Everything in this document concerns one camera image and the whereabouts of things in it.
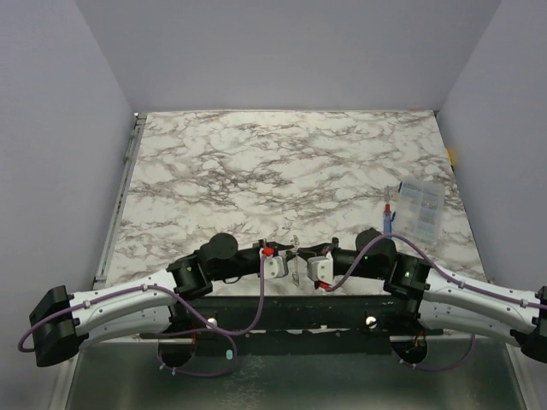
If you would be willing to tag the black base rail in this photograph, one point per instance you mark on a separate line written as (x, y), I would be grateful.
(300, 325)

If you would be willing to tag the clear plastic organizer box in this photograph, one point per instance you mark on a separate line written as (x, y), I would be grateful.
(419, 209)

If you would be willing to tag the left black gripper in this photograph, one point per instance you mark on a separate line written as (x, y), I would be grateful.
(262, 244)

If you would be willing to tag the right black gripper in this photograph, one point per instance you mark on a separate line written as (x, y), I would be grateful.
(333, 248)

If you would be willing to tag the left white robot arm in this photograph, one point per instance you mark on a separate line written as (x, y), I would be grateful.
(61, 322)

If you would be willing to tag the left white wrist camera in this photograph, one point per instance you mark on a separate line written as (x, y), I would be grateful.
(274, 267)

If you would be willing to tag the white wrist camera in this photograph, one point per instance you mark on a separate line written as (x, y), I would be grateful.
(274, 267)
(320, 269)

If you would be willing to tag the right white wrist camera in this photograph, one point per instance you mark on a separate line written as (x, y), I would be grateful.
(320, 269)

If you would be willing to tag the left aluminium frame rail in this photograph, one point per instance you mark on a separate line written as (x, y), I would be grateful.
(130, 158)

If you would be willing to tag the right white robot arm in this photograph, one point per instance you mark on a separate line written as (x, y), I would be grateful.
(437, 297)

